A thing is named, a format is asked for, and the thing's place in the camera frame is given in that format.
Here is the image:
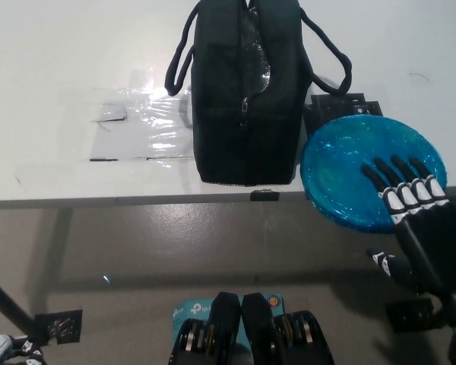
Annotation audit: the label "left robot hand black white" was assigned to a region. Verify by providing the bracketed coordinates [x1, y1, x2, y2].
[0, 334, 49, 365]

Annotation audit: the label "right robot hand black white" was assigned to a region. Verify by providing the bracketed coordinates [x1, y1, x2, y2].
[359, 154, 456, 305]

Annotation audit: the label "blue plate stack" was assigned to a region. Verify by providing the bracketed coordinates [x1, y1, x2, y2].
[300, 116, 449, 233]

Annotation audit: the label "black floor tape square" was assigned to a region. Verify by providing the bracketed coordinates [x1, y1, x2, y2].
[385, 297, 448, 335]
[33, 308, 84, 346]

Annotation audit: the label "black table leg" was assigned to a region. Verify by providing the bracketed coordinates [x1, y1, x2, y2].
[0, 269, 49, 340]

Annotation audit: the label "large black tape patch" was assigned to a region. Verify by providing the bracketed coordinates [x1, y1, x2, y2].
[303, 93, 384, 133]

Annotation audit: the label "teal tp-link box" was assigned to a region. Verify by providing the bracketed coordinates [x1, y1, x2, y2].
[172, 294, 287, 353]

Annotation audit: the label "small black tape strip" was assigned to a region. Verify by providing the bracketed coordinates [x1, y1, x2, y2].
[250, 189, 281, 202]

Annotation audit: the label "clear plastic sheet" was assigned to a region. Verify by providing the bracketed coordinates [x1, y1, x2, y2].
[14, 66, 198, 184]

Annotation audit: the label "black fabric handle bag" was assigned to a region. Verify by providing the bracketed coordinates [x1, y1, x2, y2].
[163, 0, 353, 188]

